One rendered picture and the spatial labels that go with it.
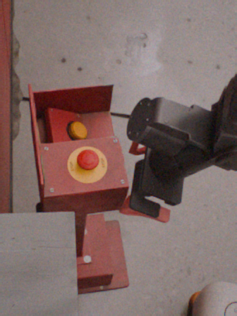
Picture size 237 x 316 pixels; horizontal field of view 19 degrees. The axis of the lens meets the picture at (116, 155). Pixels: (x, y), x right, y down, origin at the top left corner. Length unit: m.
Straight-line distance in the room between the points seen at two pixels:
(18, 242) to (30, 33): 1.43
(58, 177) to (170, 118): 0.47
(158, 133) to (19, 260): 0.28
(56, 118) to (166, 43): 1.06
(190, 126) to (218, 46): 1.56
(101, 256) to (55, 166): 0.67
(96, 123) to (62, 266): 0.48
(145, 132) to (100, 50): 1.50
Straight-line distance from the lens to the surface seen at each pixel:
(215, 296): 1.78
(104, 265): 1.92
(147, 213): 0.97
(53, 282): 1.00
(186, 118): 0.87
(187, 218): 2.12
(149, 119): 0.85
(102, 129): 1.42
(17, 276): 1.00
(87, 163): 1.27
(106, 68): 2.31
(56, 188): 1.28
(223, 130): 0.82
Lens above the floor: 1.97
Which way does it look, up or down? 65 degrees down
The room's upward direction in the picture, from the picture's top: 11 degrees clockwise
